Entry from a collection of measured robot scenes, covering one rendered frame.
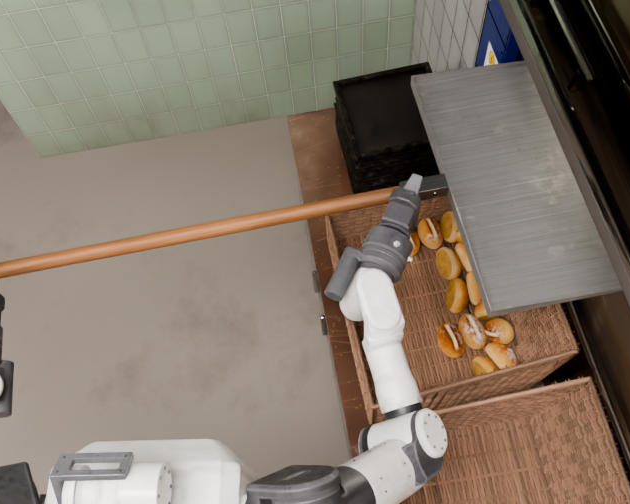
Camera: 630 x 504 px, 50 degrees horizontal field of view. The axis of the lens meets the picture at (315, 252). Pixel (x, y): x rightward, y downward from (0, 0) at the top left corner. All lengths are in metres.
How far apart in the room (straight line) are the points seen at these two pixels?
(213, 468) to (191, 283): 1.74
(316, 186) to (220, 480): 1.29
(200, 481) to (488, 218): 0.72
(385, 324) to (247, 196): 1.70
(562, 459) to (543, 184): 0.67
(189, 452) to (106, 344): 1.68
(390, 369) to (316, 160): 1.09
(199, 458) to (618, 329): 0.88
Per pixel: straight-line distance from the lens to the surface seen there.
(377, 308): 1.15
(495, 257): 1.29
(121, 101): 2.86
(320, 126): 2.20
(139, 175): 2.94
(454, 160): 1.39
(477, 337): 1.80
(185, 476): 0.94
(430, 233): 1.92
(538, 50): 1.24
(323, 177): 2.09
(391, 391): 1.16
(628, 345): 1.46
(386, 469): 1.03
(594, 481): 1.65
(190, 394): 2.47
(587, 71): 1.19
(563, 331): 1.65
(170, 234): 1.31
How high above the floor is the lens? 2.30
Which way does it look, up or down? 62 degrees down
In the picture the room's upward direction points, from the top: 7 degrees counter-clockwise
